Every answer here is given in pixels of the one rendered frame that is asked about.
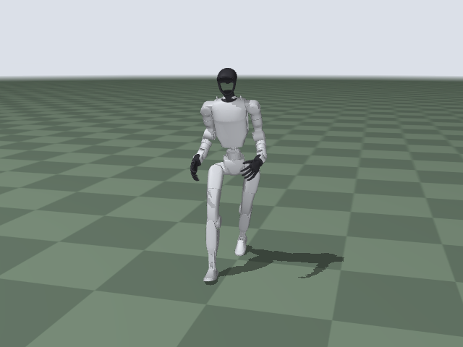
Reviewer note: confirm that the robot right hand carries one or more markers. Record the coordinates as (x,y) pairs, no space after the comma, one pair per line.
(194,164)

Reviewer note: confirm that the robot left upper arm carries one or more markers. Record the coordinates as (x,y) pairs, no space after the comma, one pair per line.
(253,108)

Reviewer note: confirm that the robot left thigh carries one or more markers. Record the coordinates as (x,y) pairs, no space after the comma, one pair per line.
(248,192)

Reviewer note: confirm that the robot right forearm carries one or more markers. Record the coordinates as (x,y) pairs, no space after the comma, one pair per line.
(204,148)

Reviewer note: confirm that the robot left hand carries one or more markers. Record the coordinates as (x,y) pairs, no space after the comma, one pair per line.
(254,166)

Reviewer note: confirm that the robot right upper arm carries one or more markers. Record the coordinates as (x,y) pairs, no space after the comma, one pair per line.
(206,112)

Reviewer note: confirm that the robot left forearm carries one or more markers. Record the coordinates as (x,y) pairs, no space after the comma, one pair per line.
(261,148)

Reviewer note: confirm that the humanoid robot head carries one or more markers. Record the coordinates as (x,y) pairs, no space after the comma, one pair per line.
(227,75)

